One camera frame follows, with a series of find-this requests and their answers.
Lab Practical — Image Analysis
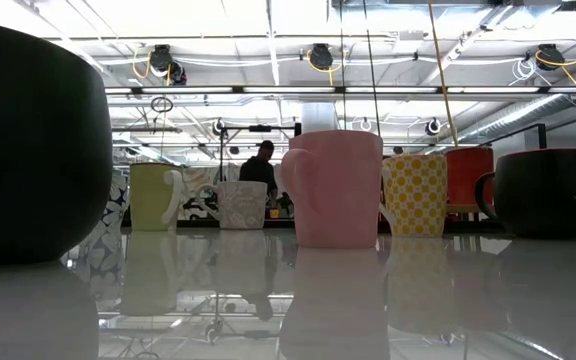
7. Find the pink mug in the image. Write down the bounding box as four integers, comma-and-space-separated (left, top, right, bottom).
281, 130, 384, 250

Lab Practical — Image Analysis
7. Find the grey patterned mug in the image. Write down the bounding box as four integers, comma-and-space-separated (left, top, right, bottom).
196, 180, 268, 230

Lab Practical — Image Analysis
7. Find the yellow dotted mug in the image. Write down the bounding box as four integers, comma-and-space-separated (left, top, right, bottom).
378, 153, 448, 238

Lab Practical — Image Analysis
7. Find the yellow-green mug white handle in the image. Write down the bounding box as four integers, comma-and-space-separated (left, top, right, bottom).
128, 162, 185, 233

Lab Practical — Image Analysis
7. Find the white blue floral mug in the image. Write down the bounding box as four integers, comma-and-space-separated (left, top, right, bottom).
95, 171, 132, 236

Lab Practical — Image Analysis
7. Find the black mug red inside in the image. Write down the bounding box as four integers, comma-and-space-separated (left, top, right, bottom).
474, 147, 576, 240

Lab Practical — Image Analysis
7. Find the all-black mug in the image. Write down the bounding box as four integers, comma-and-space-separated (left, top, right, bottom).
0, 19, 114, 266

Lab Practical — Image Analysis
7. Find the person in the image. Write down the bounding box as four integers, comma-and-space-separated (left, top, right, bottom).
238, 140, 279, 209

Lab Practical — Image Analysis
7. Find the black table edge rail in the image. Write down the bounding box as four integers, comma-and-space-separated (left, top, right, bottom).
117, 218, 576, 236

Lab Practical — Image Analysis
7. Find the black background camera stand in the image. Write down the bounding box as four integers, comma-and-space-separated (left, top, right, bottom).
219, 123, 299, 184

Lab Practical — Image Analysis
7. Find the thin black hanging cable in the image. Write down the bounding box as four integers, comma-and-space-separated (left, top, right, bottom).
338, 0, 347, 132

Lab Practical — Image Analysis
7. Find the black ceiling cable reel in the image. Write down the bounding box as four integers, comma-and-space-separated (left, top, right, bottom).
146, 43, 188, 86
307, 43, 337, 71
535, 43, 567, 72

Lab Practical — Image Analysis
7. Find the yellow hanging cable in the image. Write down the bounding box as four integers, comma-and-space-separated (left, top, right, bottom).
426, 0, 459, 147

